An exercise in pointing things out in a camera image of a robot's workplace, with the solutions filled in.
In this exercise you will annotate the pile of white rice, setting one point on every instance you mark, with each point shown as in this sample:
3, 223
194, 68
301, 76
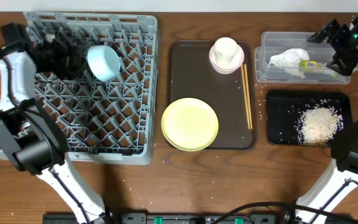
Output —
317, 126

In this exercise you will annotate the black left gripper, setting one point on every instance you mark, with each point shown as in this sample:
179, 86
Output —
74, 58

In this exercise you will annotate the dark brown serving tray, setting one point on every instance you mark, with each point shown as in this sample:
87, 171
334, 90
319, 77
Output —
191, 75

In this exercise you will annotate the clear plastic waste bin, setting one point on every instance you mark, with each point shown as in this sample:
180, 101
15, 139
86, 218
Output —
274, 43

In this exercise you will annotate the green yellow snack wrapper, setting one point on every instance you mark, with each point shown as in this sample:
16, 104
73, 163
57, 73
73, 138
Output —
310, 66

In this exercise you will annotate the light blue plastic bowl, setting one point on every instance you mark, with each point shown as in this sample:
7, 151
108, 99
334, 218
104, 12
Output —
103, 62

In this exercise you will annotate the cream plastic cup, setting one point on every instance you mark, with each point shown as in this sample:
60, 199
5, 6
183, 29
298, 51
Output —
225, 49

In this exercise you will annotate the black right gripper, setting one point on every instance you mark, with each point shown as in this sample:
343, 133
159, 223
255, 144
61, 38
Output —
334, 37

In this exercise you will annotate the grey plastic dish rack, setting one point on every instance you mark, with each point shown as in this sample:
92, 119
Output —
109, 122

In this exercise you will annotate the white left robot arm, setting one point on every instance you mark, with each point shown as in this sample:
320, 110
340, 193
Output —
29, 137

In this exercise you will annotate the wooden chopstick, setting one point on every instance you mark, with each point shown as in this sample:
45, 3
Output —
248, 96
243, 73

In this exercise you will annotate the pink plastic bowl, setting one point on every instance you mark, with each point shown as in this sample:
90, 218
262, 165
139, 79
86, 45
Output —
236, 62

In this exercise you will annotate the white paper napkin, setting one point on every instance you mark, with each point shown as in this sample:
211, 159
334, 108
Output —
290, 61

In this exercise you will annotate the black food waste tray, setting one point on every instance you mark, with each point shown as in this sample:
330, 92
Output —
285, 107

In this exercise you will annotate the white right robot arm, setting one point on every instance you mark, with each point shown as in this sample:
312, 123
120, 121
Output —
341, 176

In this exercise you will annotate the left wooden chopstick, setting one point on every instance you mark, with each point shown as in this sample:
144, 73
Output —
243, 73

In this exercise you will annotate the right wooden chopstick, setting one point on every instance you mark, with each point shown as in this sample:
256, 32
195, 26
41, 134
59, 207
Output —
248, 96

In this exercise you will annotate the yellow plastic plate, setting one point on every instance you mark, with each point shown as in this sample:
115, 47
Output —
189, 124

